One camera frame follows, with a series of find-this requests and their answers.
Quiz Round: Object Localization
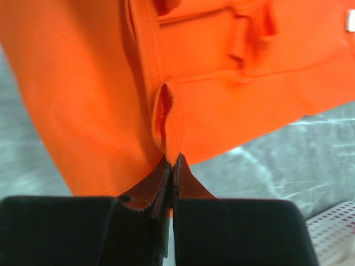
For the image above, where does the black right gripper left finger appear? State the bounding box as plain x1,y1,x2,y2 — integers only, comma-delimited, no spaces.
117,156,171,222

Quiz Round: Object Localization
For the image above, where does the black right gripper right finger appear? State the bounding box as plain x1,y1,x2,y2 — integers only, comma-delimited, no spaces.
173,154,216,208

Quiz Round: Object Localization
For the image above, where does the orange t shirt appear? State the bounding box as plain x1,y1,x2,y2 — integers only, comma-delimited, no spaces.
1,1,354,196

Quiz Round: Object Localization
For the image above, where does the white laundry basket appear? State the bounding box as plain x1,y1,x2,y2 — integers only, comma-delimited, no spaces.
306,201,354,265

